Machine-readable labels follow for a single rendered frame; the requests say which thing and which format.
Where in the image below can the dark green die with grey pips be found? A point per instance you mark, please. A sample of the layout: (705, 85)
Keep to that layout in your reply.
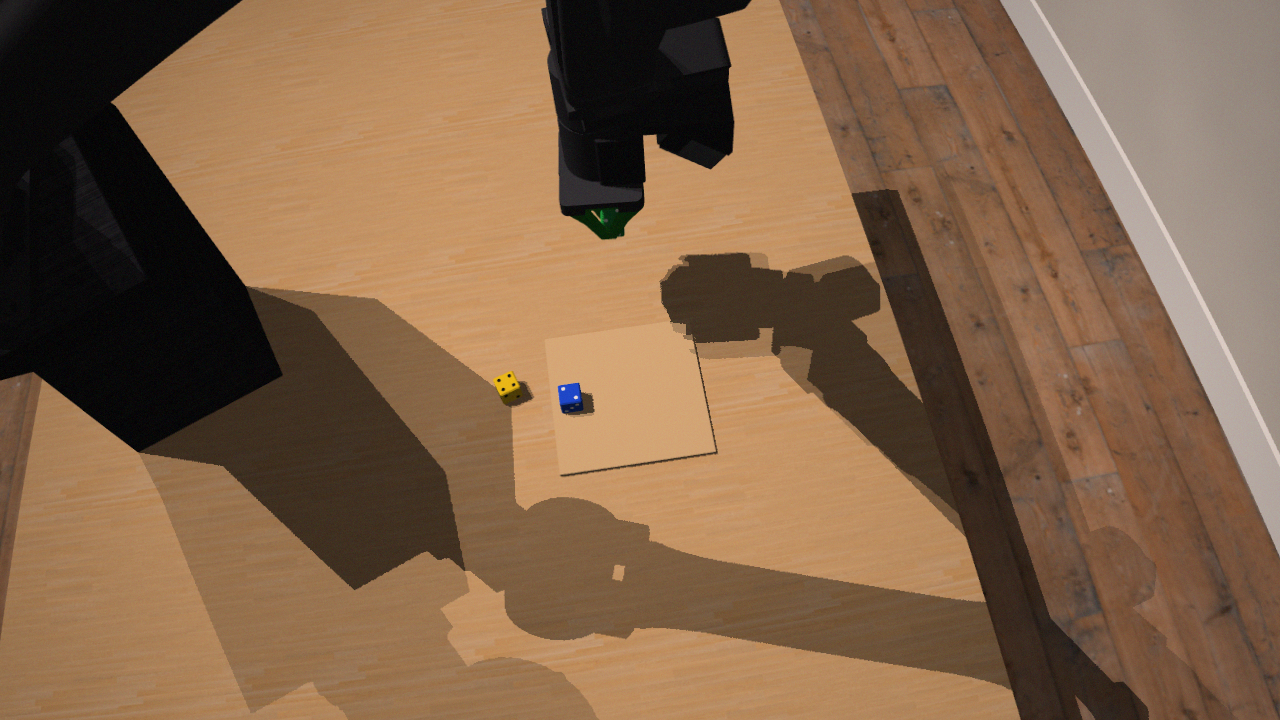
(607, 218)

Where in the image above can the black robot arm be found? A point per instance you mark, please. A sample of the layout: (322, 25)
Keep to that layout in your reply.
(62, 61)

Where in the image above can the blue die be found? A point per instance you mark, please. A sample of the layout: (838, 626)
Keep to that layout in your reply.
(570, 398)

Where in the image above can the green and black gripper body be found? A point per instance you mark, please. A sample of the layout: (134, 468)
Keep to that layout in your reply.
(579, 184)

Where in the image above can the yellow die with black pips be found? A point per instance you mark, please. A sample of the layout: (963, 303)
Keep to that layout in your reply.
(508, 387)

